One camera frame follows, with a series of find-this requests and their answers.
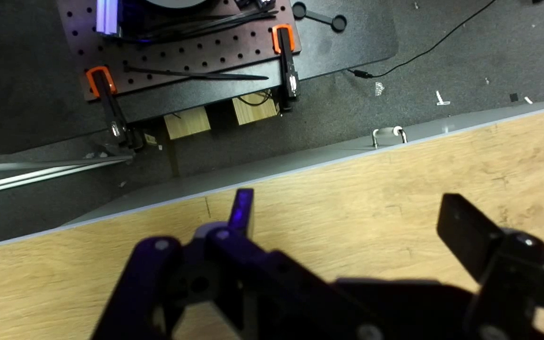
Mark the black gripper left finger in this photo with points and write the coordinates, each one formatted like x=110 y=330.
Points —
x=264 y=277

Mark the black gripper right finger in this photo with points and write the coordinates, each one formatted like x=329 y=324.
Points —
x=518 y=277

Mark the light wooden block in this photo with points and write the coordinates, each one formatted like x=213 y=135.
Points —
x=255 y=111
x=187 y=124

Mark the small white plastic scrap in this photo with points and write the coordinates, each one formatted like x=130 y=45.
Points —
x=442 y=99

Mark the orange black bar clamp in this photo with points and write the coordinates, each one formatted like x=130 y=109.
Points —
x=110 y=101
x=285 y=64

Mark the small white metal bracket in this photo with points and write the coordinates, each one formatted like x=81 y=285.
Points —
x=389 y=133

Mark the silver aluminium rail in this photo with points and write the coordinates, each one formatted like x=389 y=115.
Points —
x=38 y=175

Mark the aluminium extrusion post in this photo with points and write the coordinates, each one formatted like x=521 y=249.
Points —
x=110 y=16

